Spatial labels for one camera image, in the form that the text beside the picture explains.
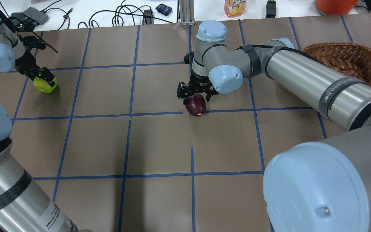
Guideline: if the orange round object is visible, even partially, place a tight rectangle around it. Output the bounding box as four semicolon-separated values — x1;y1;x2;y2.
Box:
314;0;358;15

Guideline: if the black cable bundle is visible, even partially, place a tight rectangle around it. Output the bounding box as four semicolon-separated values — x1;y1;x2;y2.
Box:
78;0;175;29

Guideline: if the orange snack bag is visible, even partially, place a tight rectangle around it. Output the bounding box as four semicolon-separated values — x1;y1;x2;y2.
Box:
224;0;247;17

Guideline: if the black power adapter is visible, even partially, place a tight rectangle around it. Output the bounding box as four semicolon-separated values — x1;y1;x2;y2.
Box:
142;9;154;25

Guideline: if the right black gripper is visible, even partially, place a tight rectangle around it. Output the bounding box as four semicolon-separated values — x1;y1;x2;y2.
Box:
176;72;219;104

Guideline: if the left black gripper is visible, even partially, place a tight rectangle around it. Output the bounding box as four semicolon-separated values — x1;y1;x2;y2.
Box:
14;50;56;87

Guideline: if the black box on table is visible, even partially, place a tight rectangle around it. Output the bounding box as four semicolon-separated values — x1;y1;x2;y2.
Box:
265;0;277;18

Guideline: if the green apple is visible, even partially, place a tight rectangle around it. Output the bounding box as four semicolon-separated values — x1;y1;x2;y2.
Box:
34;78;58;93

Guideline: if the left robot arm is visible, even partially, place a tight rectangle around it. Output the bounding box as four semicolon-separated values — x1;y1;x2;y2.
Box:
0;16;79;232

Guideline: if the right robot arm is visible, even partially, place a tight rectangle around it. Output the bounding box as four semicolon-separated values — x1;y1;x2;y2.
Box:
176;20;371;232

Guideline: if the aluminium frame post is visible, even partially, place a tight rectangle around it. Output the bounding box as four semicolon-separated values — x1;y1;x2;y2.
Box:
178;0;195;26

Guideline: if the dark blue checked pouch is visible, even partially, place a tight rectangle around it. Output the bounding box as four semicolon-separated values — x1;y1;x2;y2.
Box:
156;4;173;16

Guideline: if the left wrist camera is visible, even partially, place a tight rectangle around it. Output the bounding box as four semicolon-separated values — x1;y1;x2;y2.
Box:
17;35;58;53

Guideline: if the wicker basket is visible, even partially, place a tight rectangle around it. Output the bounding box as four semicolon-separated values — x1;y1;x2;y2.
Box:
302;42;371;86

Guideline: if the grey usb hub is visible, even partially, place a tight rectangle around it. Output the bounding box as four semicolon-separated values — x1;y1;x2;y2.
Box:
22;6;49;26

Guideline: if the dark red apple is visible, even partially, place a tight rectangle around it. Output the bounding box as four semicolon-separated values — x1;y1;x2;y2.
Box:
185;93;206;116

